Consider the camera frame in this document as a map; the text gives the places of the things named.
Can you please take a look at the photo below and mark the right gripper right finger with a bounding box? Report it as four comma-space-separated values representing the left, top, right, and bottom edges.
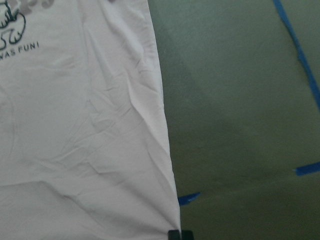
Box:
181, 230, 194, 240

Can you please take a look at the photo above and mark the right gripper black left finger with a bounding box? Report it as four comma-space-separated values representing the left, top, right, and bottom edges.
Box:
167, 229, 180, 240

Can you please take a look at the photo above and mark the pink Snoopy t-shirt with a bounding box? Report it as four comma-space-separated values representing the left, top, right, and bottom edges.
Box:
0, 0, 181, 240

